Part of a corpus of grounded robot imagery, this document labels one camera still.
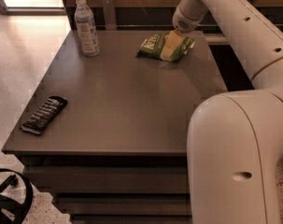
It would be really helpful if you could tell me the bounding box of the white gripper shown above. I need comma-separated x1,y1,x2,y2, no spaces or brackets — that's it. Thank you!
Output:
161,0,208,61

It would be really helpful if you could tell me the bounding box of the green jalapeno chip bag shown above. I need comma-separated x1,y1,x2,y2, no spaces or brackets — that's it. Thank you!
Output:
137,31,194,63

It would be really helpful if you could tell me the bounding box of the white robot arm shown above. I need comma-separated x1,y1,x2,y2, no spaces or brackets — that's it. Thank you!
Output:
173,0,283,224

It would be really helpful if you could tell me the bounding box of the black rxbar chocolate bar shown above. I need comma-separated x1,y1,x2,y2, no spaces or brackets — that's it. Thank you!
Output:
20,96,68,135

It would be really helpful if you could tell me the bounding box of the grey side shelf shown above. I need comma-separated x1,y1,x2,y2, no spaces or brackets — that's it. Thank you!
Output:
205,34,229,46

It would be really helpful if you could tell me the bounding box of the clear plastic water bottle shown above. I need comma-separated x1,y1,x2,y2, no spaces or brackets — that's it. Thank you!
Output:
75,0,100,57

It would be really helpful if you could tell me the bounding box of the grey drawer cabinet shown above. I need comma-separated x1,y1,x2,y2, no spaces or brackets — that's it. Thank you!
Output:
3,31,226,224

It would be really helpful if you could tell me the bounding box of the black office chair base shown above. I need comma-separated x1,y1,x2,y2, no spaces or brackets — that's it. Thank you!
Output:
0,168,35,224

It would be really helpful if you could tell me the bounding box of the left metal bracket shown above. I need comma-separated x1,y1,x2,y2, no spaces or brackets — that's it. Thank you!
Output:
102,0,117,30

